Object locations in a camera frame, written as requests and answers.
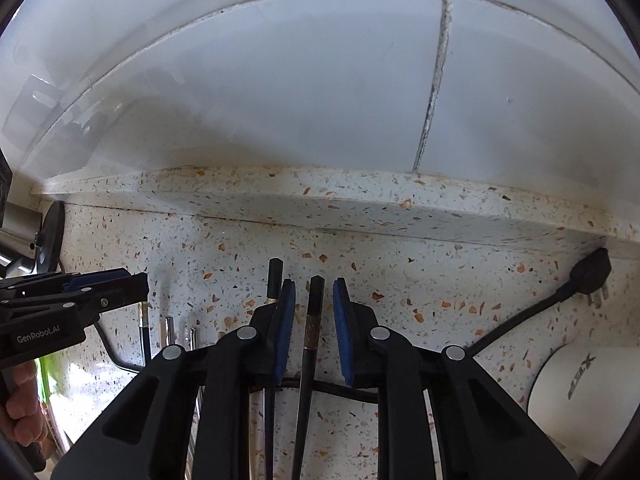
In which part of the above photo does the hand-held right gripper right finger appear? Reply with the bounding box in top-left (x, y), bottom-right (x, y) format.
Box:
top-left (334, 279), bottom-right (576, 480)

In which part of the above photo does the green plastic item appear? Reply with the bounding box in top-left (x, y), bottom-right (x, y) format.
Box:
top-left (35, 357), bottom-right (54, 411)

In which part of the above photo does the stainless steel box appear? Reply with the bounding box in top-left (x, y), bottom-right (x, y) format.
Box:
top-left (0, 202), bottom-right (44, 267)

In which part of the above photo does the white appliance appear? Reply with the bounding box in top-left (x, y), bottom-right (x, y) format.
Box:
top-left (527, 344), bottom-right (627, 466)

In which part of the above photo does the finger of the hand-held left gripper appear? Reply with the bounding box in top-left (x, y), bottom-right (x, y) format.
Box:
top-left (0, 269), bottom-right (133, 297)
top-left (0, 272), bottom-right (149, 328)

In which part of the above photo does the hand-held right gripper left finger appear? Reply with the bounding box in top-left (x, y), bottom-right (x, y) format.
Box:
top-left (50, 280), bottom-right (297, 480)

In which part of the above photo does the black chopstick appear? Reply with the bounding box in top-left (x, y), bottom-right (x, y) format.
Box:
top-left (261, 258), bottom-right (284, 480)
top-left (291, 275), bottom-right (324, 480)
top-left (138, 300), bottom-right (151, 362)

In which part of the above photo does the black power cable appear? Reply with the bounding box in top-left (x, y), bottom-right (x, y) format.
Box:
top-left (92, 247), bottom-right (613, 403)

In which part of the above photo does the person's left hand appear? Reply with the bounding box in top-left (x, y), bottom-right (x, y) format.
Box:
top-left (0, 362), bottom-right (45, 445)

